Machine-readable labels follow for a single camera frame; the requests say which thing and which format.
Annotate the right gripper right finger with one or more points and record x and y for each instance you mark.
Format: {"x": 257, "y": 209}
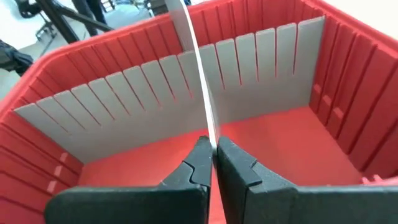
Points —
{"x": 311, "y": 205}

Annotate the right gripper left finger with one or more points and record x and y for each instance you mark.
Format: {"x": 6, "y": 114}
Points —
{"x": 130, "y": 205}

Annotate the red plastic bin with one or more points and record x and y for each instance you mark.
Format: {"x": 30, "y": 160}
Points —
{"x": 280, "y": 146}

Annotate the grey slotted divider panel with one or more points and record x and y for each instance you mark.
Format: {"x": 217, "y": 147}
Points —
{"x": 124, "y": 124}

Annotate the long grey slotted divider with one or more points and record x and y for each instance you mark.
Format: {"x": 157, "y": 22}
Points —
{"x": 186, "y": 25}

